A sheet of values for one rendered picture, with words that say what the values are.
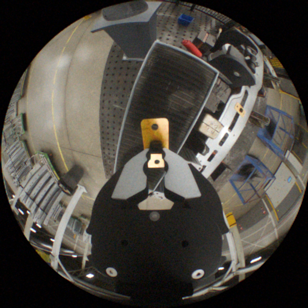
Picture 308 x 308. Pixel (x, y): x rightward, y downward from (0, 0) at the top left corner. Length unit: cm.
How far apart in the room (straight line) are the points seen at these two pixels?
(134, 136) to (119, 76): 57
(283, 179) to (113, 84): 858
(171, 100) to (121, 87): 54
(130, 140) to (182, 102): 14
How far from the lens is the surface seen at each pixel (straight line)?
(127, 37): 49
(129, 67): 72
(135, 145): 21
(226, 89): 35
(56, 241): 346
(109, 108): 74
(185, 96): 19
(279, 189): 831
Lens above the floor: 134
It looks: 58 degrees down
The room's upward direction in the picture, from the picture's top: 179 degrees counter-clockwise
